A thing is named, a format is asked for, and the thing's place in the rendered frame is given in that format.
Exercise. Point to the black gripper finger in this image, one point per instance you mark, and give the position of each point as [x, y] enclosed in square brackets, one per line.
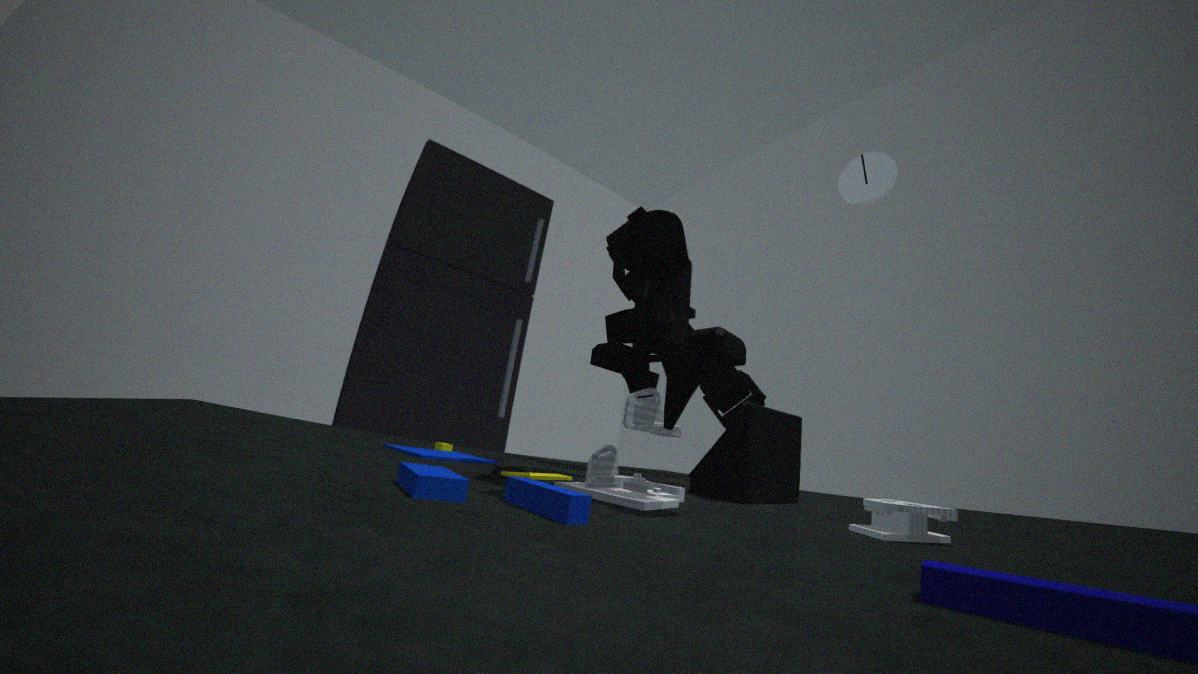
[637, 378]
[682, 380]

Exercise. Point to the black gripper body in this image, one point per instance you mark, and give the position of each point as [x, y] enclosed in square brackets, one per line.
[697, 346]

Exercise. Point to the white plate with two round holes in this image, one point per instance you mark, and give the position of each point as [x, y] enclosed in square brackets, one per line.
[885, 506]

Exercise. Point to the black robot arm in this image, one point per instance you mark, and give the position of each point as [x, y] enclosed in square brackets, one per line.
[652, 246]

